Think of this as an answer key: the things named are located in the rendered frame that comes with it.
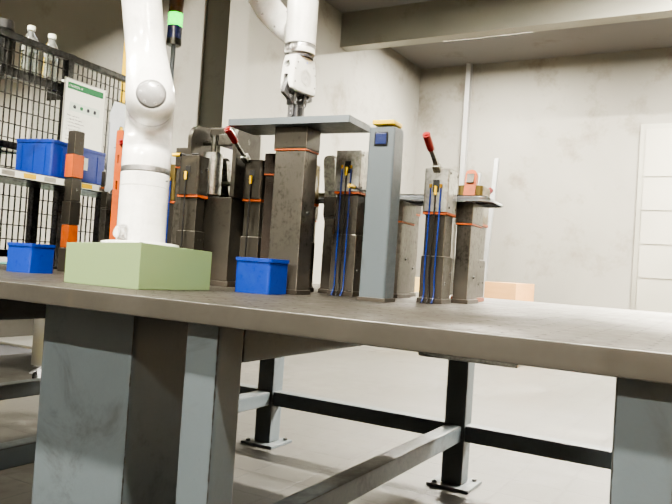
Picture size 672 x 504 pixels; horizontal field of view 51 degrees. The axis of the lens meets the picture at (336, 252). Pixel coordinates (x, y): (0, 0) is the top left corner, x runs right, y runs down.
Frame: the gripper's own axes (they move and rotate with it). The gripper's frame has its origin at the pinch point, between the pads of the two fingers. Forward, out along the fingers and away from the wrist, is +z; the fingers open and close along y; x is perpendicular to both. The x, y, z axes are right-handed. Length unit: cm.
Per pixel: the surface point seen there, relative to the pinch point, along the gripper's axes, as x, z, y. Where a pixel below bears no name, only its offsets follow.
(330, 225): 2.2, 28.5, 21.8
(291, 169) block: -1.5, 15.5, -2.0
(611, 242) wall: 142, -17, 849
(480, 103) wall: 339, -220, 826
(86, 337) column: 19, 61, -47
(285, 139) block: 0.6, 7.5, -2.8
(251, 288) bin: -1.1, 47.5, -13.9
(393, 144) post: -29.5, 9.3, 3.6
